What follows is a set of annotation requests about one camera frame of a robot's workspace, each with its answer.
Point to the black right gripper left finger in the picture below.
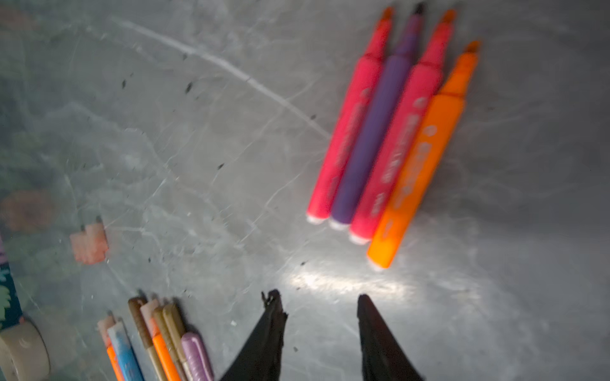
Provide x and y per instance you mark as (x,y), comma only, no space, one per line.
(261,356)

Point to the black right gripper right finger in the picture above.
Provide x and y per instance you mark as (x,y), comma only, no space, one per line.
(382,356)

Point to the purple highlighter pen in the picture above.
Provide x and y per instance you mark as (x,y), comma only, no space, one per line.
(376,121)

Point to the translucent pen cap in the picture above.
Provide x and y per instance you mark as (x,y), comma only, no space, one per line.
(97,237)
(82,250)

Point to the pink red highlighter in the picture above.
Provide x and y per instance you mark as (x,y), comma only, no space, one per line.
(364,79)

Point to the blue highlighter pen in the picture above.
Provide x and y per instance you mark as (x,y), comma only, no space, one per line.
(125,355)

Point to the lilac cap brown marker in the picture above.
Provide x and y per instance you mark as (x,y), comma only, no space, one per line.
(197,358)

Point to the tan beige marker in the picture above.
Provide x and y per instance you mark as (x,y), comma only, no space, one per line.
(176,330)

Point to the dark brown marker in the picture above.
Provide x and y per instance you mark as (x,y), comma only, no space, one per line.
(167,338)

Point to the orange highlighter right group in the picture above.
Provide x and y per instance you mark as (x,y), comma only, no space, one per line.
(160,346)

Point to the brown cap beige marker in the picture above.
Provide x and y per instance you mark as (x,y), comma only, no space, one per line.
(135,305)

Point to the beige round timer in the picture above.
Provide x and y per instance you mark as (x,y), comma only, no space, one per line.
(23,354)

